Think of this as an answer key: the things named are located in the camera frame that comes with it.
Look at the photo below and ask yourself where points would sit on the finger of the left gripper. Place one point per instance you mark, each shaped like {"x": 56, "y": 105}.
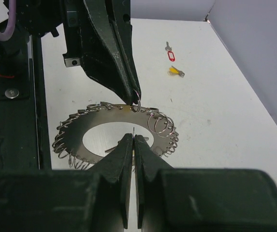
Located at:
{"x": 98, "y": 45}
{"x": 119, "y": 16}

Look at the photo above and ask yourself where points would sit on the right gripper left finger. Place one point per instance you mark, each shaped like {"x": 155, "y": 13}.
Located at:
{"x": 94, "y": 200}

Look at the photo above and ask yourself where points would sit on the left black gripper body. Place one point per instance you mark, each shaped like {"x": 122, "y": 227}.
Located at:
{"x": 40, "y": 17}

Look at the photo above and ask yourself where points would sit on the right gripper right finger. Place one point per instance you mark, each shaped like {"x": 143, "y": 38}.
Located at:
{"x": 171, "y": 199}

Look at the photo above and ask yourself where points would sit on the silver spiked keyring disc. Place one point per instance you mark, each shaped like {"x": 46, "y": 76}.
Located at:
{"x": 90, "y": 134}

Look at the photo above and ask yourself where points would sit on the red tag key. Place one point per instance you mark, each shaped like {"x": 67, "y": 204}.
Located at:
{"x": 170, "y": 53}

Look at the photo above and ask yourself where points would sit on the yellow capped key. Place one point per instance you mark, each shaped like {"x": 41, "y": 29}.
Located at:
{"x": 174, "y": 71}

